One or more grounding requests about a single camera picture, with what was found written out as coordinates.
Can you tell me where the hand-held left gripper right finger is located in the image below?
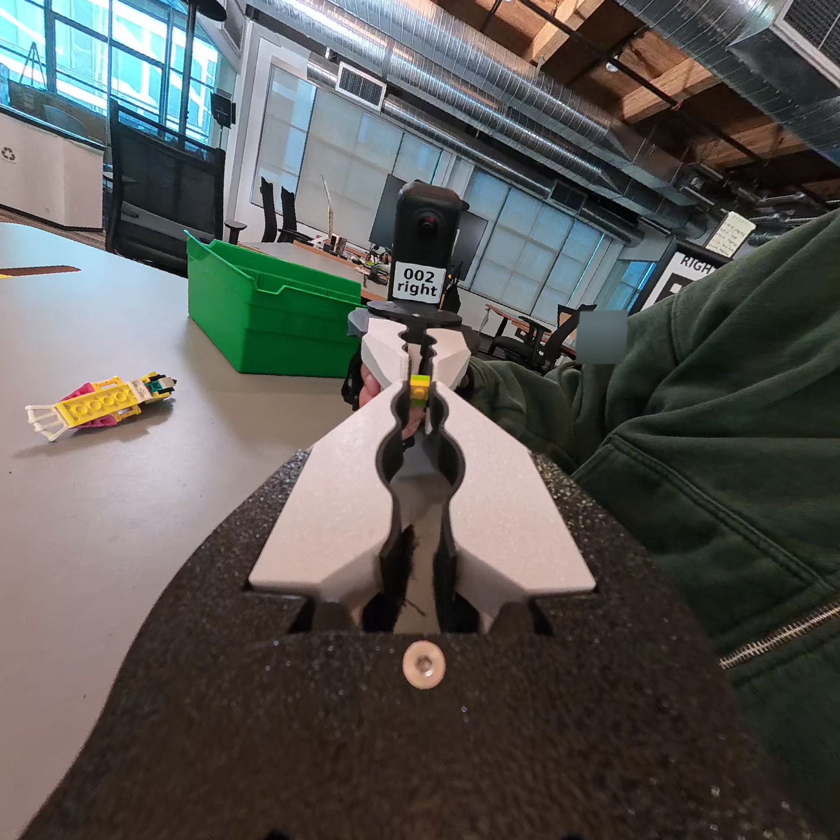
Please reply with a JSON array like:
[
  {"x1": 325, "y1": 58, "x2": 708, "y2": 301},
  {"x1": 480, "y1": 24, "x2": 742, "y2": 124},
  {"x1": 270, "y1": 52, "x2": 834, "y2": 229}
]
[{"x1": 430, "y1": 382, "x2": 598, "y2": 629}]

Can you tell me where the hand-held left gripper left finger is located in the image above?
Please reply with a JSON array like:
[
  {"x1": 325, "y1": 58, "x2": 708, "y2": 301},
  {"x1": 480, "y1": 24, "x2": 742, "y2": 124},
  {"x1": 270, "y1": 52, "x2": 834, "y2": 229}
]
[{"x1": 248, "y1": 381, "x2": 412, "y2": 626}]

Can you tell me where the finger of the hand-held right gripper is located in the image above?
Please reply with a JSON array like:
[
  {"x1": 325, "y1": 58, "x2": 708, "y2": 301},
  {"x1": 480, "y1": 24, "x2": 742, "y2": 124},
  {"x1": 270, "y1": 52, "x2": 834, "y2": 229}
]
[
  {"x1": 428, "y1": 327, "x2": 473, "y2": 395},
  {"x1": 360, "y1": 318, "x2": 412, "y2": 389}
]

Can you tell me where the person's right forearm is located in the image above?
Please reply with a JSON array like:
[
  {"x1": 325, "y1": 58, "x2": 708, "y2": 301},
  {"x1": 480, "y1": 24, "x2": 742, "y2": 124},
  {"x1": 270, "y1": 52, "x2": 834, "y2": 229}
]
[{"x1": 461, "y1": 210, "x2": 840, "y2": 476}]

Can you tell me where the yellow pink lego model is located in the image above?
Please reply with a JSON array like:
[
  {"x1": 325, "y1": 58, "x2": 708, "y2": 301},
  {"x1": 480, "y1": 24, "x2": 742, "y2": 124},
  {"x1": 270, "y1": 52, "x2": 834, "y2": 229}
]
[{"x1": 25, "y1": 371, "x2": 177, "y2": 442}]

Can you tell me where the wooden side table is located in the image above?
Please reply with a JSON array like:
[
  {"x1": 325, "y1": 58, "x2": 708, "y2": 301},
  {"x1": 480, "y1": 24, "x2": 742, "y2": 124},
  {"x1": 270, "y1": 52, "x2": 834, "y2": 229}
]
[{"x1": 484, "y1": 303, "x2": 580, "y2": 361}]

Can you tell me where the black office chair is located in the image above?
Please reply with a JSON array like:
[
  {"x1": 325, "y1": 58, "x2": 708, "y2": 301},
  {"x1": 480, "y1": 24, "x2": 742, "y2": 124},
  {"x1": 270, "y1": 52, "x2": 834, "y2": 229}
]
[{"x1": 490, "y1": 302, "x2": 599, "y2": 375}]

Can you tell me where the green plastic bin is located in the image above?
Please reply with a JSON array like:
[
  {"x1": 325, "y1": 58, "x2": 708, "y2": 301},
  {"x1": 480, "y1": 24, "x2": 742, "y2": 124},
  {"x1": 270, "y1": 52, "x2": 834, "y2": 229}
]
[{"x1": 185, "y1": 231, "x2": 370, "y2": 379}]

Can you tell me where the black high-back chair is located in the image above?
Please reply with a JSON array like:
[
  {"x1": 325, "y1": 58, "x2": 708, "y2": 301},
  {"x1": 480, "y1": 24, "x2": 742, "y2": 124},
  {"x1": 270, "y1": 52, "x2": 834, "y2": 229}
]
[
  {"x1": 259, "y1": 176, "x2": 282, "y2": 244},
  {"x1": 280, "y1": 186, "x2": 315, "y2": 244}
]

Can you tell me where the white air vent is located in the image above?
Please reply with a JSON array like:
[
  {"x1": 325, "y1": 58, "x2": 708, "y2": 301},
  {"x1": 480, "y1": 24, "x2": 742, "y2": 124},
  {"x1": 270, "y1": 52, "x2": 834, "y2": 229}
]
[{"x1": 335, "y1": 60, "x2": 387, "y2": 110}]

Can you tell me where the person's green jacket torso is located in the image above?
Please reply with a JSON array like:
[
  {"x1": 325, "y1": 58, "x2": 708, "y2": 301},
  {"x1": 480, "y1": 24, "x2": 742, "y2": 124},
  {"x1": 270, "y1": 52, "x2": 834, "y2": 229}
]
[{"x1": 570, "y1": 407, "x2": 840, "y2": 840}]

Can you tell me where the black mesh chair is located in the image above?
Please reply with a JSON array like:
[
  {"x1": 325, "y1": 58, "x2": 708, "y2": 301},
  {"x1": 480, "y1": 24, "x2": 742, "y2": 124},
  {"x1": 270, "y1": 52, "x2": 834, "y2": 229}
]
[{"x1": 104, "y1": 98, "x2": 228, "y2": 278}]

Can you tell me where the white paper sign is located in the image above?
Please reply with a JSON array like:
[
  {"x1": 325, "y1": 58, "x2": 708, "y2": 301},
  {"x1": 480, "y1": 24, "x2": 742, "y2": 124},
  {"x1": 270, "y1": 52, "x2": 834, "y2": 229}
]
[{"x1": 705, "y1": 210, "x2": 757, "y2": 259}]

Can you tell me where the white recycling cabinet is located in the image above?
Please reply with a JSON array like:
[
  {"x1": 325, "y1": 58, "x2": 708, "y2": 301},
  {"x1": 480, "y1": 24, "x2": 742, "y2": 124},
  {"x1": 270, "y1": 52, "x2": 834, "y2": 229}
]
[{"x1": 0, "y1": 107, "x2": 106, "y2": 232}]

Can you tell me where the bright outside window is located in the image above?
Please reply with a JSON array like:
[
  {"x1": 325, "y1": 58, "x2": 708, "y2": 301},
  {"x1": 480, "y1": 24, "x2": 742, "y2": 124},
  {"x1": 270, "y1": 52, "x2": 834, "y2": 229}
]
[{"x1": 0, "y1": 0, "x2": 238, "y2": 148}]

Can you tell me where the frosted glass window wall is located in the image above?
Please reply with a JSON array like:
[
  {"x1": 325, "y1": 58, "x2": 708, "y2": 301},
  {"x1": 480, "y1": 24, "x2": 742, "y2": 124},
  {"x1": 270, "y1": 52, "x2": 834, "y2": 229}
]
[{"x1": 252, "y1": 38, "x2": 657, "y2": 324}]

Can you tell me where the silver ceiling duct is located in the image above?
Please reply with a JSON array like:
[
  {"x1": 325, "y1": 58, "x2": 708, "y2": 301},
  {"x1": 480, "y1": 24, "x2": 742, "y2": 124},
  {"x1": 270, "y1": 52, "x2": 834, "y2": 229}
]
[{"x1": 244, "y1": 0, "x2": 706, "y2": 221}]

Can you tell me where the black white wall poster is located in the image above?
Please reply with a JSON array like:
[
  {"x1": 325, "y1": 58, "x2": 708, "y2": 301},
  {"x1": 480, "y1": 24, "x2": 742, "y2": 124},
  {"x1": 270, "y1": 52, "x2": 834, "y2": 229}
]
[{"x1": 632, "y1": 239, "x2": 726, "y2": 314}]

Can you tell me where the grey ceiling duct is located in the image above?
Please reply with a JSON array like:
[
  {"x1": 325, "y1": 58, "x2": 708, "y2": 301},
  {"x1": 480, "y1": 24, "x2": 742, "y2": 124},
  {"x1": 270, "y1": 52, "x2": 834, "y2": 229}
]
[{"x1": 616, "y1": 0, "x2": 840, "y2": 168}]

